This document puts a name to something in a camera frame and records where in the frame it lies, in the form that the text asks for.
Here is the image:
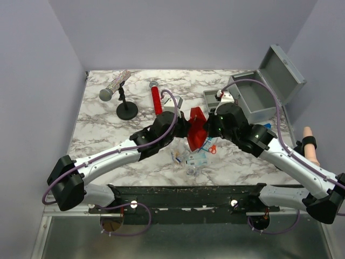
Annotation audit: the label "silver glitter microphone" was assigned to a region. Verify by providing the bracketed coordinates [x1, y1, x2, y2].
[99, 70, 131, 102]

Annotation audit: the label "blue white bandage packets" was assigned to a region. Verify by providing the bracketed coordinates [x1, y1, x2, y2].
[186, 153, 208, 167]

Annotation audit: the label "cotton swab pack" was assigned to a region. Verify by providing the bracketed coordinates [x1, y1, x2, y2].
[171, 150, 184, 169]

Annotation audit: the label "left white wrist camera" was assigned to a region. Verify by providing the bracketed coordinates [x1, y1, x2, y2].
[162, 96, 183, 112]

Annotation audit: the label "blue white small box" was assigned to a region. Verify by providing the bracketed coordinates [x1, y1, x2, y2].
[264, 123, 272, 130]

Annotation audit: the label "black mounting rail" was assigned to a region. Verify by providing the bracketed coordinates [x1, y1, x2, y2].
[55, 185, 315, 224]

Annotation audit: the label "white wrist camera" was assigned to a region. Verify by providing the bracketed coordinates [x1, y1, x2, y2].
[162, 96, 183, 112]
[215, 90, 234, 106]

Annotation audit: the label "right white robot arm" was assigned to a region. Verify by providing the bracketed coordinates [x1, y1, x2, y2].
[204, 103, 344, 224]

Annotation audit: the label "red glitter microphone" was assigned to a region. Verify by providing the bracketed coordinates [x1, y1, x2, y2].
[149, 81, 163, 115]

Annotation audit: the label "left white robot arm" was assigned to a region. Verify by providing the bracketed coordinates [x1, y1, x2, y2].
[47, 112, 191, 213]

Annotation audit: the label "grey metal case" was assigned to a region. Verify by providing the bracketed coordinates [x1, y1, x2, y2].
[227, 44, 307, 124]

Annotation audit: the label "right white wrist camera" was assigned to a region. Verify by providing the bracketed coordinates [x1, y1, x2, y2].
[215, 90, 234, 106]

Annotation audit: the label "orange small scissors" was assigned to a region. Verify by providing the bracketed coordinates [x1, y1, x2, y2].
[208, 145, 217, 154]

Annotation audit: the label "grey plastic tray insert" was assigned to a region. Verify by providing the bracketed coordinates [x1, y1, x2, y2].
[203, 90, 222, 112]

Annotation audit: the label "red first aid pouch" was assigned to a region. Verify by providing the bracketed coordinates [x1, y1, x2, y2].
[187, 107, 208, 152]

